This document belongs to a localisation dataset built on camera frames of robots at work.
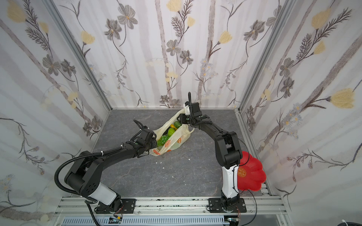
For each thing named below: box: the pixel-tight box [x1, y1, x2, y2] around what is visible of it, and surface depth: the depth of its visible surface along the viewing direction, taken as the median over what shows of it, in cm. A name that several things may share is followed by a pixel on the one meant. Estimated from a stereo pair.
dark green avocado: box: [173, 121, 182, 129], surface depth 103 cm
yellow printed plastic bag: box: [148, 108, 195, 157], surface depth 90 cm
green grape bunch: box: [156, 134, 170, 147], surface depth 97 cm
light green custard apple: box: [167, 127, 175, 137], surface depth 100 cm
